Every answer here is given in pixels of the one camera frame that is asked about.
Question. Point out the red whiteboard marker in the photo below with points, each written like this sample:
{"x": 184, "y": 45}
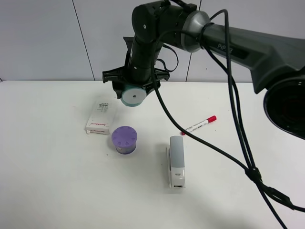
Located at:
{"x": 199, "y": 125}

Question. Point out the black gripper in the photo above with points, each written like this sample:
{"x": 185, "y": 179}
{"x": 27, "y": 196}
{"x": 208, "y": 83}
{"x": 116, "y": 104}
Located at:
{"x": 140, "y": 57}

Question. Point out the white and grey stapler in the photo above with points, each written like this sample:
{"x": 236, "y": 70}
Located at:
{"x": 176, "y": 163}

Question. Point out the white flat box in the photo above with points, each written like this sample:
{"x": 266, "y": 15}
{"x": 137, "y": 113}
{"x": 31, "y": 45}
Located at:
{"x": 102, "y": 116}

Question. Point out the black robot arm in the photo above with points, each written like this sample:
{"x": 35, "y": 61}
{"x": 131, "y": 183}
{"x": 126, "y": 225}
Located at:
{"x": 276, "y": 63}

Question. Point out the purple round container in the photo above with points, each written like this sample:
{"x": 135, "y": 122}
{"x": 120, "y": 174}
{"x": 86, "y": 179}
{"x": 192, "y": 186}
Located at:
{"x": 124, "y": 139}

